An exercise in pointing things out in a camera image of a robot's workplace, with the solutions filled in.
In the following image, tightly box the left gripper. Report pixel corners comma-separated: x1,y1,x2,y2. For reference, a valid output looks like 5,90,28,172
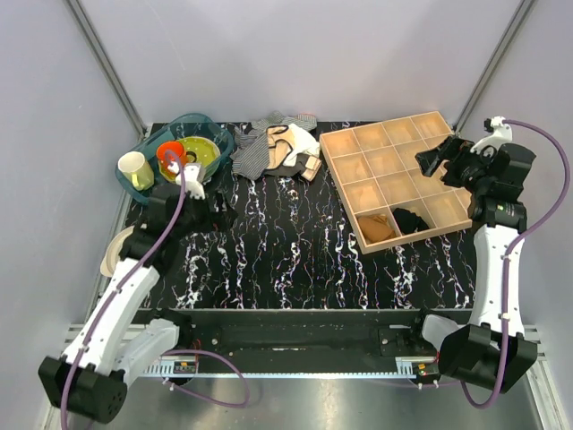
172,188,238,239

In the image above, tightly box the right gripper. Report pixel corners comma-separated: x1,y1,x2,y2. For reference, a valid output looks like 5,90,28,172
415,134,496,195

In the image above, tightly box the grey striped boxer underwear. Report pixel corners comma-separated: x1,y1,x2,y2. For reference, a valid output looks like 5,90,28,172
231,112,317,180

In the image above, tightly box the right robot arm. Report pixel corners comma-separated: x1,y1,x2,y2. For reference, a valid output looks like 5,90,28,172
406,136,537,393

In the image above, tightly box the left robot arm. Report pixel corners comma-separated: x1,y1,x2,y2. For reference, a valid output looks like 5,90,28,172
38,184,236,424

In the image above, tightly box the rolled black underwear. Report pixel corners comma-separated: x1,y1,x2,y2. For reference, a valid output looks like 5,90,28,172
392,208,429,235

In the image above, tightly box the rolled tan underwear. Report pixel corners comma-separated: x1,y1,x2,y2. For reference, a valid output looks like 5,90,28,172
357,214,397,243

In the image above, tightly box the beige underwear black trim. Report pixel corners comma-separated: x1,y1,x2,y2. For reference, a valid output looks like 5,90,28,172
263,125,292,172

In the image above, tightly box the dark grey underwear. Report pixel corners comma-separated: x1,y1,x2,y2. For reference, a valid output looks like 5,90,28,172
263,154,321,182

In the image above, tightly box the wooden compartment tray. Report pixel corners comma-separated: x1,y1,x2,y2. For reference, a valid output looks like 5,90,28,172
320,111,471,254

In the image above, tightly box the black marble pattern mat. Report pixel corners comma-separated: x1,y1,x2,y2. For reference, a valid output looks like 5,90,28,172
121,119,478,311

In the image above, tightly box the yellow-green dotted plate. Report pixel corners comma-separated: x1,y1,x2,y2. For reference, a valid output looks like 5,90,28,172
156,136,220,183

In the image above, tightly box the orange mug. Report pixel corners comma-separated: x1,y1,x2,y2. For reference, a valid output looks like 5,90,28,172
156,141,187,179

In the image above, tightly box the teal plastic basket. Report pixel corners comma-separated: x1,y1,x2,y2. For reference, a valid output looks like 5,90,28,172
133,113,235,185

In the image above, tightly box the cream yellow mug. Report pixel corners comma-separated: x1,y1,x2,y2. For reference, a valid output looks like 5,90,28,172
117,151,155,191

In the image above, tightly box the white cloth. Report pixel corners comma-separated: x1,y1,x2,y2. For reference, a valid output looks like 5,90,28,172
285,124,321,165

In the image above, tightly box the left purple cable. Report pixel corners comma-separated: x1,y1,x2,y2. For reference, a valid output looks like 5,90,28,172
59,150,250,430

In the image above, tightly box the purple cable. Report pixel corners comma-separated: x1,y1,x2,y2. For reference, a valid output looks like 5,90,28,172
59,150,250,430
460,118,570,408

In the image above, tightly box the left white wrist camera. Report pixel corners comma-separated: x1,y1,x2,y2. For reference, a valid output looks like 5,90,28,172
175,163,206,200

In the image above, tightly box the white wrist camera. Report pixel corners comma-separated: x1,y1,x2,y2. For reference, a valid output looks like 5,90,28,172
175,163,206,200
470,116,513,154

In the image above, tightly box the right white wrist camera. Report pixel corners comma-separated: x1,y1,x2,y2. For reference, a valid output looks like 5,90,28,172
470,116,513,154

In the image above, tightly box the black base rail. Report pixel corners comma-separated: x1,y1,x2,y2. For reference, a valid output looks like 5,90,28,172
133,307,449,375

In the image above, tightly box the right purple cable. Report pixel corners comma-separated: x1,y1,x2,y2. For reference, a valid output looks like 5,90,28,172
460,118,570,408

